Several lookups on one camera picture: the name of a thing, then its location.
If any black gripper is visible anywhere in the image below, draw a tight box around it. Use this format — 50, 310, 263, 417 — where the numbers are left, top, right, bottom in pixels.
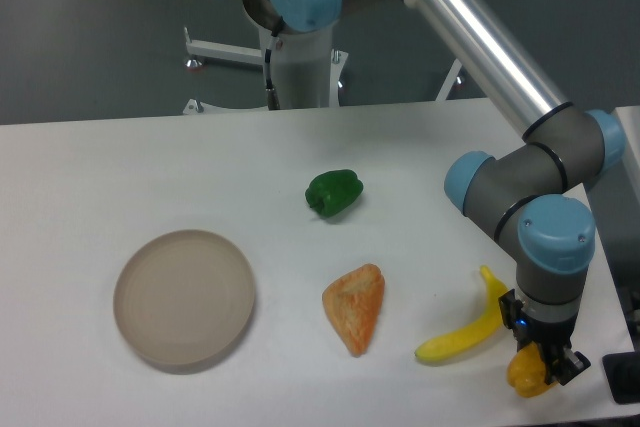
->
514, 296, 591, 385

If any yellow toy pepper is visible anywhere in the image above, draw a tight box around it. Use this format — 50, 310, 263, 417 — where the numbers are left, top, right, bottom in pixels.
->
506, 343, 557, 398

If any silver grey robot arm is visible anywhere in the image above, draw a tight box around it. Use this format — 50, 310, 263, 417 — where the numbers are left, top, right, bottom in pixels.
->
243, 0, 626, 384

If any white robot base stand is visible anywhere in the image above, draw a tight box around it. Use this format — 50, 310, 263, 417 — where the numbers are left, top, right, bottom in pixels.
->
180, 25, 466, 116

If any green toy pepper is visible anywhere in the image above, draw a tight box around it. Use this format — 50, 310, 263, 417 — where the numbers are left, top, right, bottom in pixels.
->
305, 169, 364, 218

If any beige round plate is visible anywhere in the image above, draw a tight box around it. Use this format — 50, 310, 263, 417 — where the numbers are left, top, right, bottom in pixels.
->
113, 230, 256, 373

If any black box at table edge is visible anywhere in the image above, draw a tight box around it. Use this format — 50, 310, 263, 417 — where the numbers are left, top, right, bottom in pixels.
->
602, 351, 639, 405

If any yellow toy banana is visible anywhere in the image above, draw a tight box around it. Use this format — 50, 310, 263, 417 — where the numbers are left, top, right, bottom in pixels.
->
414, 265, 508, 364

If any orange toy bread slice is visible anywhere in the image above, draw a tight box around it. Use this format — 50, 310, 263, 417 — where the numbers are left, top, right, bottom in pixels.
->
322, 264, 385, 357

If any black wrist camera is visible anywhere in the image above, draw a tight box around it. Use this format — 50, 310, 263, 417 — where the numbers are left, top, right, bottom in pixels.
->
498, 289, 523, 330

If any black cable on base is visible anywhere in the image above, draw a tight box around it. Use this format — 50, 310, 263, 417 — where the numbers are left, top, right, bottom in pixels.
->
263, 16, 286, 111

